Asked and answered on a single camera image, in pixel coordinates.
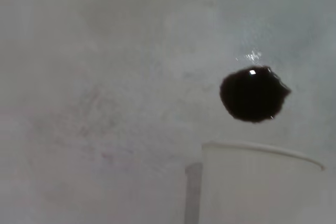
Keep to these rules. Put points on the white paper cup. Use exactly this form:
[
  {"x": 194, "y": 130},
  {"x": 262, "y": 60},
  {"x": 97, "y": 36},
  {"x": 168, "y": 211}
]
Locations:
[{"x": 257, "y": 187}]

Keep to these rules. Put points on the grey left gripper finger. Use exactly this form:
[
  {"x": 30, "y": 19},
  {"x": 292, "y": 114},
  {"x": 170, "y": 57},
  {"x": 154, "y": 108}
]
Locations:
[{"x": 193, "y": 195}]

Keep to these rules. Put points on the black water stain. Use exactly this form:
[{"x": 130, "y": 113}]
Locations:
[{"x": 252, "y": 95}]

